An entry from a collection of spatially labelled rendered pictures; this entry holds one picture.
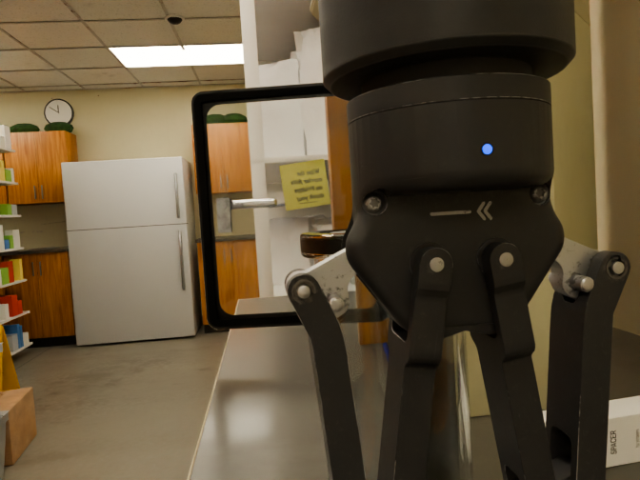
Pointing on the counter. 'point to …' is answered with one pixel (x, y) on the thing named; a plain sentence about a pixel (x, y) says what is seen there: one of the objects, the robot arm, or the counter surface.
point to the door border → (211, 196)
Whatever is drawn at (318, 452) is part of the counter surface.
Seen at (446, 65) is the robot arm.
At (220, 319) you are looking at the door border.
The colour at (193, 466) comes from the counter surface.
